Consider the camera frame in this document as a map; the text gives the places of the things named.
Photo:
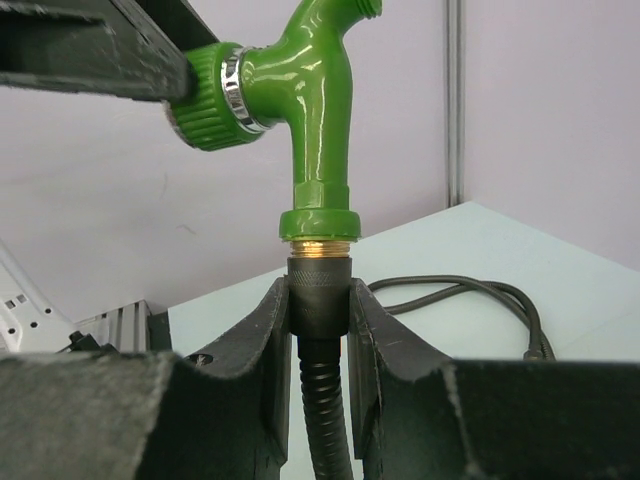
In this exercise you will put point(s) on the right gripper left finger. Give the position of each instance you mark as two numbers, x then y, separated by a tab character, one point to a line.
221	413

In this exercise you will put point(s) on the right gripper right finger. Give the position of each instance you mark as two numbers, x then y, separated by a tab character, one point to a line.
418	414

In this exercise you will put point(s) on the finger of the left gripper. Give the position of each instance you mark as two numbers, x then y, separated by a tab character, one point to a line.
128	49

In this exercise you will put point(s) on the green water faucet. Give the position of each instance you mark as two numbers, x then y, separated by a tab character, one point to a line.
304	80

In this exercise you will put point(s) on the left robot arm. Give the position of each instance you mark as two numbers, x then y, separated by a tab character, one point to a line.
29	322

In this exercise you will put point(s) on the left aluminium frame post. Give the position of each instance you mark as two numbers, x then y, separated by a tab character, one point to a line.
455	96

